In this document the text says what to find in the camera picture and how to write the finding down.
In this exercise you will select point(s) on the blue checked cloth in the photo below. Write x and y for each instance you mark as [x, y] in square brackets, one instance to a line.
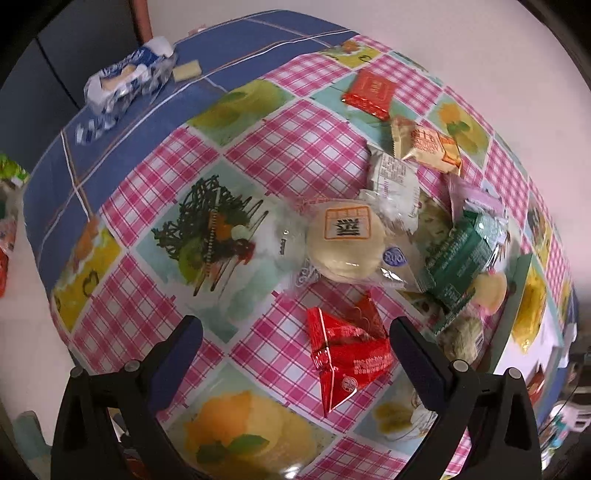
[111, 152]

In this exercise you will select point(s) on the pink snack packet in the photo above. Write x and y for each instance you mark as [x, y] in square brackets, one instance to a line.
[471, 196]

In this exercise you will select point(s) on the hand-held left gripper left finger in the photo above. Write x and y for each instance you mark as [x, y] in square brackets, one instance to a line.
[173, 364]

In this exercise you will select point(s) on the green speckled pastry packet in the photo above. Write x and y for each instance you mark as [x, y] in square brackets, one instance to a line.
[461, 339]
[431, 221]

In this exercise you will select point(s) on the brown pole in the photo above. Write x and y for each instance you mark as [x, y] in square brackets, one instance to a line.
[141, 21]

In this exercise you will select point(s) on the red triangular snack packet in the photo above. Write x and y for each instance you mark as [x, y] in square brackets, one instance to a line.
[346, 350]

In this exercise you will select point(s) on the orange and beige snack packet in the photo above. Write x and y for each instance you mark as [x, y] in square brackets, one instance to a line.
[427, 145]

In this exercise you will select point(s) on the green and white package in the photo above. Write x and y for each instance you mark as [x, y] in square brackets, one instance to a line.
[13, 170]

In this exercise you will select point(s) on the red flat snack packet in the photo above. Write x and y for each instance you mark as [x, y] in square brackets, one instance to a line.
[369, 92]

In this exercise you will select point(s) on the blue and white snack bag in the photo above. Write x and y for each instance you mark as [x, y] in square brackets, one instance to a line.
[124, 74]

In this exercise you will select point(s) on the green snack packet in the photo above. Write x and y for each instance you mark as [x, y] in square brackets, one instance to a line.
[455, 258]

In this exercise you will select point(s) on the white printed snack packet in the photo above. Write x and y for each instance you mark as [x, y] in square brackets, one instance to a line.
[392, 173]

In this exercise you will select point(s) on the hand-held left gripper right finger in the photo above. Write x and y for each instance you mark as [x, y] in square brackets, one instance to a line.
[418, 364]

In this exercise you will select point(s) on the round pastry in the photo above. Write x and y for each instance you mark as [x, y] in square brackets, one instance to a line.
[341, 240]

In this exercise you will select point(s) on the pink checked fruit-print tablecloth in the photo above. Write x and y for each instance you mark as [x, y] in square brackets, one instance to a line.
[286, 152]

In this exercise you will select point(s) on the yellow round pastry packet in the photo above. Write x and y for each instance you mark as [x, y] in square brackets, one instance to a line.
[490, 290]

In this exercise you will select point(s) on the dark blue cabinet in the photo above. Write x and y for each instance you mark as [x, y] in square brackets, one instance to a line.
[51, 55]

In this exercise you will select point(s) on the small cream wrapped biscuit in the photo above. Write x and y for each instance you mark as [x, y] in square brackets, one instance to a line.
[187, 70]

